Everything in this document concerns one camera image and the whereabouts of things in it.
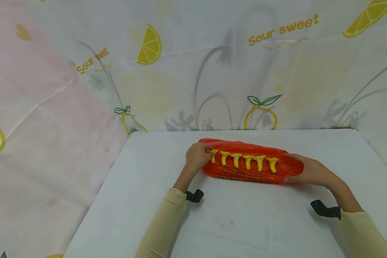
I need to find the person's left hand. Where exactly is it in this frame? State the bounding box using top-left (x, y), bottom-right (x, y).
top-left (185, 142), bottom-right (214, 172)

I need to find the person's right hand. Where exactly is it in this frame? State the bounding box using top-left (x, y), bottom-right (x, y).
top-left (282, 153), bottom-right (333, 187)

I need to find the orange plastic bag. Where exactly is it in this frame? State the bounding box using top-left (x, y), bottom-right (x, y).
top-left (199, 138), bottom-right (305, 185)

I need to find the person's left forearm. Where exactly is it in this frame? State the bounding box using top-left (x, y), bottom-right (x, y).
top-left (135, 166), bottom-right (201, 258)

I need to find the person's right forearm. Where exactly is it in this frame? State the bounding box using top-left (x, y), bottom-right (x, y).
top-left (324, 175), bottom-right (387, 258)

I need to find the row of yellow mushrooms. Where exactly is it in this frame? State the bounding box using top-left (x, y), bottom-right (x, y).
top-left (210, 149), bottom-right (280, 174)

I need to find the black wrist band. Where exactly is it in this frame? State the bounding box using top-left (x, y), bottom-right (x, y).
top-left (310, 200), bottom-right (342, 220)
top-left (186, 189), bottom-right (205, 204)

